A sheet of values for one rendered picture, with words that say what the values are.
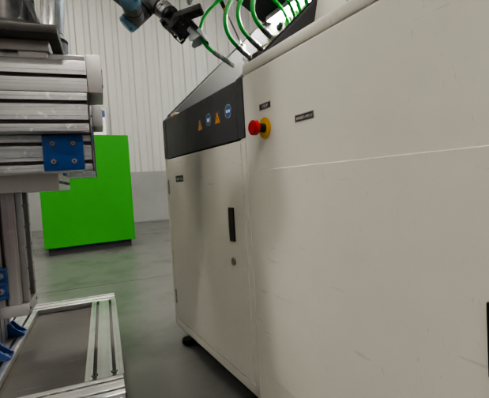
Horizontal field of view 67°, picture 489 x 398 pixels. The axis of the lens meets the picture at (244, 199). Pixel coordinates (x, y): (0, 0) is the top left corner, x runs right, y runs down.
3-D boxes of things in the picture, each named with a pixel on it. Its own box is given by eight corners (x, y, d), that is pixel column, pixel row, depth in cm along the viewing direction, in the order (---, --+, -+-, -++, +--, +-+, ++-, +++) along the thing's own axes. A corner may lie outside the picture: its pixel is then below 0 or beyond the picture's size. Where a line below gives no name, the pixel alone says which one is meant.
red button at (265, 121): (246, 140, 90) (245, 118, 90) (260, 140, 92) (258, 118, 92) (257, 137, 86) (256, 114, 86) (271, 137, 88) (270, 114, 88)
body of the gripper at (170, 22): (182, 46, 150) (163, 28, 152) (197, 31, 150) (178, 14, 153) (177, 35, 142) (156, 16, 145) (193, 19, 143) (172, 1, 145)
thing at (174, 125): (167, 158, 156) (164, 120, 155) (177, 158, 158) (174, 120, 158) (238, 139, 102) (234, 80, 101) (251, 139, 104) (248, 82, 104)
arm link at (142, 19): (114, 9, 142) (135, -10, 143) (119, 23, 153) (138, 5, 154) (129, 25, 143) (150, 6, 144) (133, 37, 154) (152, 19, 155)
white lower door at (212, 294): (175, 317, 160) (165, 159, 157) (181, 316, 162) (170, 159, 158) (252, 384, 104) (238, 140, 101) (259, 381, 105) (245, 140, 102)
